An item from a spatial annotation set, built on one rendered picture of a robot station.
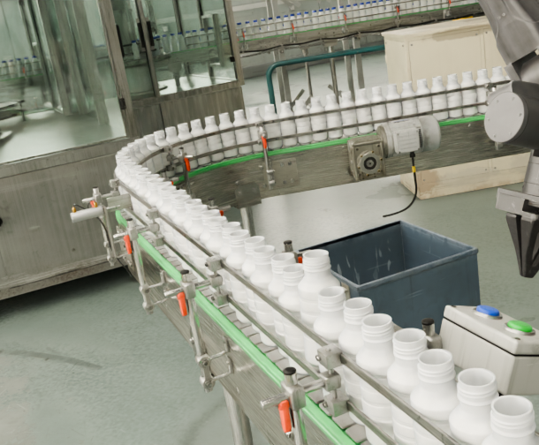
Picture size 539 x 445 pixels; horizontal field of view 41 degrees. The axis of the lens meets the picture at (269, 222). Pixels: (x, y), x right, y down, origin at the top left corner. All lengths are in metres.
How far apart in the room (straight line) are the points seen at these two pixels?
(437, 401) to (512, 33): 0.44
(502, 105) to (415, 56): 4.35
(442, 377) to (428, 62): 4.53
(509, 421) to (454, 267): 0.99
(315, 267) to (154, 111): 5.42
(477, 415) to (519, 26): 0.45
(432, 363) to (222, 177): 2.00
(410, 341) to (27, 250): 3.69
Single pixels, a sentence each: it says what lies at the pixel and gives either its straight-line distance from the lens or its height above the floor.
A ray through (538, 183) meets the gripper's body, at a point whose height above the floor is 1.30.
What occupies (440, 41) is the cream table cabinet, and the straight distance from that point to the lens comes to 5.26.
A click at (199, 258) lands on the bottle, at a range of 1.51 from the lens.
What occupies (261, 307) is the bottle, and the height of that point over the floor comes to 1.07.
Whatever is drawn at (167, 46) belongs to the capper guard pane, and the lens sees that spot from 6.41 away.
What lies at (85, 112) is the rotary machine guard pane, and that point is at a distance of 4.35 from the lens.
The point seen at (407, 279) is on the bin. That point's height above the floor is 0.93.
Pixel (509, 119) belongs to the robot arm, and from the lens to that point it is 0.85.
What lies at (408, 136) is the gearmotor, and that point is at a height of 1.00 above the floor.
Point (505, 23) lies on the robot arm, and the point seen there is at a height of 1.48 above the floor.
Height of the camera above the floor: 1.55
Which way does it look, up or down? 17 degrees down
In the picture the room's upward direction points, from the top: 9 degrees counter-clockwise
